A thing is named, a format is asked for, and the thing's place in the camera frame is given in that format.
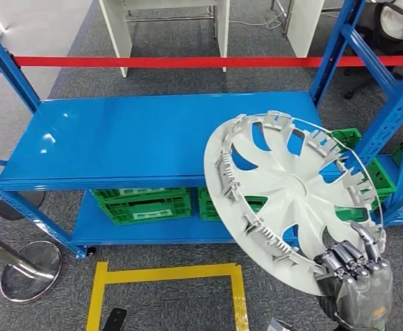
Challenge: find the white desk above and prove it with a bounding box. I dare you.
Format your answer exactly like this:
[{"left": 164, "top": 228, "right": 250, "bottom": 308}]
[
  {"left": 99, "top": 0, "right": 232, "bottom": 78},
  {"left": 285, "top": 0, "right": 326, "bottom": 59}
]

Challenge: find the dark grey robot foot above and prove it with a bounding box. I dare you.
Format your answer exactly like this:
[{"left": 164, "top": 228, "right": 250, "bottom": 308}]
[{"left": 102, "top": 307, "right": 128, "bottom": 331}]

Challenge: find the black stanchion post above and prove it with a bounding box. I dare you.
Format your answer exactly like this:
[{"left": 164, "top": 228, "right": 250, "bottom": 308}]
[{"left": 0, "top": 190, "right": 46, "bottom": 221}]

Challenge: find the white floor cable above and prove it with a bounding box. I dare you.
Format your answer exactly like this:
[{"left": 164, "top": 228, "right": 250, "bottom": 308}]
[{"left": 228, "top": 9, "right": 287, "bottom": 30}]

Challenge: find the grey plastic wheel cover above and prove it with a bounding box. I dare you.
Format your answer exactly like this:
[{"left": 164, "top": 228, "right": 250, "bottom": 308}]
[{"left": 204, "top": 110, "right": 387, "bottom": 297}]

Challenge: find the black office chair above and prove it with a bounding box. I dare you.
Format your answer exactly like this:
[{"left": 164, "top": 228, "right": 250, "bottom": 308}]
[{"left": 343, "top": 0, "right": 403, "bottom": 100}]

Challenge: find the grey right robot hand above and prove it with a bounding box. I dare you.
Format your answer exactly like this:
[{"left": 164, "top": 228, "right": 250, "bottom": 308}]
[{"left": 313, "top": 221, "right": 394, "bottom": 330}]

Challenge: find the yellow tape square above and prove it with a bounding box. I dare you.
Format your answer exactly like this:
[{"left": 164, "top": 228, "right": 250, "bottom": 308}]
[{"left": 85, "top": 261, "right": 250, "bottom": 331}]

